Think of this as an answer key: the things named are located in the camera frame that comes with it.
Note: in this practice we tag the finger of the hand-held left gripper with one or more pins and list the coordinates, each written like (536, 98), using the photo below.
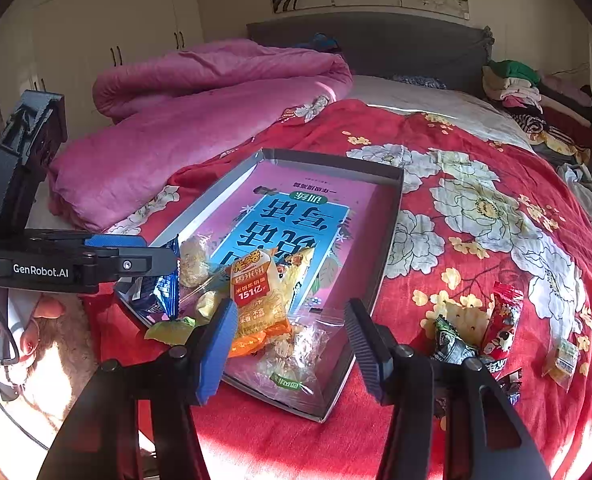
(140, 262)

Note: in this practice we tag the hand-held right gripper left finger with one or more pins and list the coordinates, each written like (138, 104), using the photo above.
(215, 355)

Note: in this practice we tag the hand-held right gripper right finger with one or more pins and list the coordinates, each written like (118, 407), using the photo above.
(371, 355)

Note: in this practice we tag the blue snack packet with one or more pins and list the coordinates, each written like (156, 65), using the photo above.
(163, 292)

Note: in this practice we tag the pale puffed snack packet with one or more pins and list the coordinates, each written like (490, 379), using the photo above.
(195, 260)

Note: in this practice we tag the orange rice cracker packet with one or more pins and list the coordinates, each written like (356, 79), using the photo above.
(256, 305)

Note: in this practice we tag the clear plastic candy packet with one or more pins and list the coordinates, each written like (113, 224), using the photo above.
(296, 355)

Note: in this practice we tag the dark green snack packet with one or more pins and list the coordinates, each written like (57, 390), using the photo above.
(451, 342)

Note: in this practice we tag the red snack packet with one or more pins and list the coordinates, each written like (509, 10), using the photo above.
(501, 320)

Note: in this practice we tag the dark chocolate bar wrapper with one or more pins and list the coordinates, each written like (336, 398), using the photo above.
(508, 380)

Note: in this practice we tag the small clear packet green print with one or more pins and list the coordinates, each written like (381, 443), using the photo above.
(563, 357)

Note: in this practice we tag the grey cardboard box tray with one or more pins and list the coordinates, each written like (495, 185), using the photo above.
(326, 159)

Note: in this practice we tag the person's left hand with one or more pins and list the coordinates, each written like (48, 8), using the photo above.
(50, 307)

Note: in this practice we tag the pink quilt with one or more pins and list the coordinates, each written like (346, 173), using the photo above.
(175, 125)

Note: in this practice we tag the pink book with blue panel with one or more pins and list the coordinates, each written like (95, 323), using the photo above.
(296, 210)

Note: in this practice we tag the red floral blanket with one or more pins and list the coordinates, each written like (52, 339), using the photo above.
(296, 125)

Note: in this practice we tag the cream wardrobe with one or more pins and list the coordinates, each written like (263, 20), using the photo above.
(125, 10)

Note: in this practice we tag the white bed sheet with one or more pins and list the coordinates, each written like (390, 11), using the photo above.
(426, 100)

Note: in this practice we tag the white crumpled cloth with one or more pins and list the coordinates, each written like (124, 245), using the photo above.
(586, 195)

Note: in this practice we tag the blue cloth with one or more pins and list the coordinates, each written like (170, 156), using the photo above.
(326, 41)

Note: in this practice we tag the pile of folded clothes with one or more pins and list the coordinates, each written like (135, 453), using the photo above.
(526, 95)

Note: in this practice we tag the grey bed headboard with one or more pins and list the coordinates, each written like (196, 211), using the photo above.
(401, 45)

